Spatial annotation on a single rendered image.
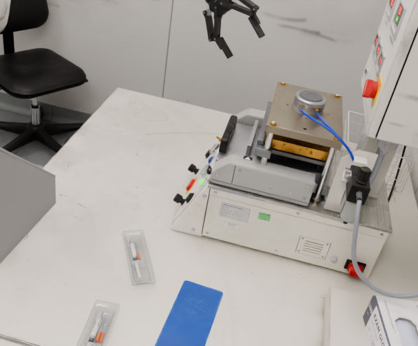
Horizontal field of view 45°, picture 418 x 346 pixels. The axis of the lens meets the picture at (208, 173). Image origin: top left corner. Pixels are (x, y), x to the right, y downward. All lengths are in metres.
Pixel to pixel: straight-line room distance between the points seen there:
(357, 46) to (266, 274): 1.70
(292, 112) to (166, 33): 1.69
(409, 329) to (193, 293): 0.48
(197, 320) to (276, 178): 0.38
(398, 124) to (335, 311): 0.44
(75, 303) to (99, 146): 0.66
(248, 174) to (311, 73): 1.64
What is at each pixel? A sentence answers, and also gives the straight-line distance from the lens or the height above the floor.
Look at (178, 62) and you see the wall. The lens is 2.90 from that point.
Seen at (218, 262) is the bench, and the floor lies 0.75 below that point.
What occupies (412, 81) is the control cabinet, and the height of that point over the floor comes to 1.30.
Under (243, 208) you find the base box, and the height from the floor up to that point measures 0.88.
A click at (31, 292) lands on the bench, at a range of 1.22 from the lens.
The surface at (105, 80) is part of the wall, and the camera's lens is 3.10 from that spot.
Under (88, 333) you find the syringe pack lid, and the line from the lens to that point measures 1.11.
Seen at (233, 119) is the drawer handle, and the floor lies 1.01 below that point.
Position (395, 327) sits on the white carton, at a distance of 1.16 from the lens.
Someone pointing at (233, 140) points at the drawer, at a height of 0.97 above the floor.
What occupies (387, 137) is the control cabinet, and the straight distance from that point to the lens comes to 1.16.
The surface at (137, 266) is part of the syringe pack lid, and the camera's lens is 1.23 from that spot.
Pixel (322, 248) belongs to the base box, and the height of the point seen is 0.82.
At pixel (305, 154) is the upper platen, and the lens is 1.25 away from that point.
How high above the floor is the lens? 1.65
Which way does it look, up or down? 34 degrees down
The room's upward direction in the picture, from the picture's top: 10 degrees clockwise
